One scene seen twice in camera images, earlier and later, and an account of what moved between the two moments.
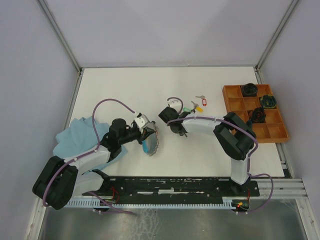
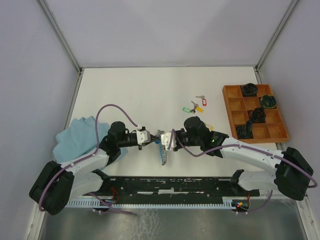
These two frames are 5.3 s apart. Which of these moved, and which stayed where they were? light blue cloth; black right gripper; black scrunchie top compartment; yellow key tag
Moved: black right gripper
Stayed: black scrunchie top compartment; yellow key tag; light blue cloth
